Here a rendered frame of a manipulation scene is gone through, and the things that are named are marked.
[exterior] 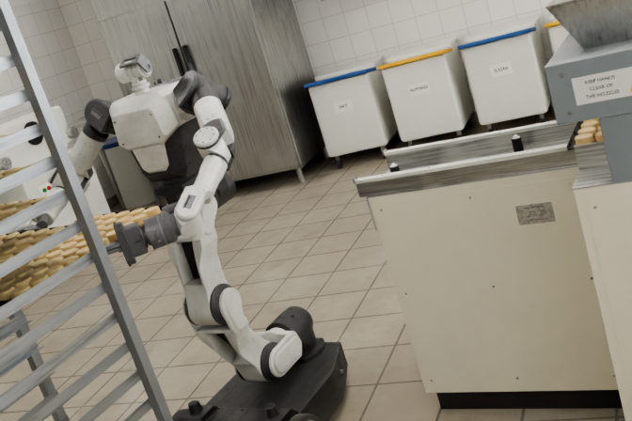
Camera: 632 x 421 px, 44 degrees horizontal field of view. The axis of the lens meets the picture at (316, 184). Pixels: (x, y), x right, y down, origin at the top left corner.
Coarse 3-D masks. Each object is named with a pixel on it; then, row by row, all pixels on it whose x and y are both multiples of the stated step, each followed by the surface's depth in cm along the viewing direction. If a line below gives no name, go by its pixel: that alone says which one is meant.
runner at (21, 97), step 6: (24, 90) 197; (6, 96) 192; (12, 96) 194; (18, 96) 195; (24, 96) 197; (0, 102) 191; (6, 102) 192; (12, 102) 194; (18, 102) 195; (0, 108) 190; (6, 108) 192
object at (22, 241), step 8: (16, 232) 218; (24, 232) 214; (32, 232) 213; (40, 232) 208; (48, 232) 205; (0, 240) 218; (8, 240) 214; (16, 240) 208; (24, 240) 205; (32, 240) 202; (40, 240) 200; (0, 248) 205; (8, 248) 201; (16, 248) 199; (24, 248) 196; (0, 256) 199; (8, 256) 193
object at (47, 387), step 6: (18, 312) 236; (12, 318) 236; (18, 330) 237; (24, 330) 237; (18, 336) 238; (36, 354) 240; (30, 360) 239; (36, 360) 239; (42, 360) 241; (30, 366) 241; (36, 366) 239; (48, 378) 242; (42, 384) 241; (48, 384) 242; (42, 390) 242; (48, 390) 242; (54, 390) 244; (60, 408) 245; (54, 414) 244; (60, 414) 244; (54, 420) 245
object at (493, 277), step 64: (448, 192) 248; (512, 192) 239; (448, 256) 256; (512, 256) 247; (576, 256) 238; (448, 320) 265; (512, 320) 255; (576, 320) 246; (448, 384) 274; (512, 384) 264; (576, 384) 254
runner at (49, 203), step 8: (64, 192) 204; (48, 200) 199; (56, 200) 201; (64, 200) 203; (32, 208) 195; (40, 208) 197; (48, 208) 199; (16, 216) 191; (24, 216) 193; (32, 216) 194; (0, 224) 187; (8, 224) 189; (16, 224) 190; (0, 232) 186
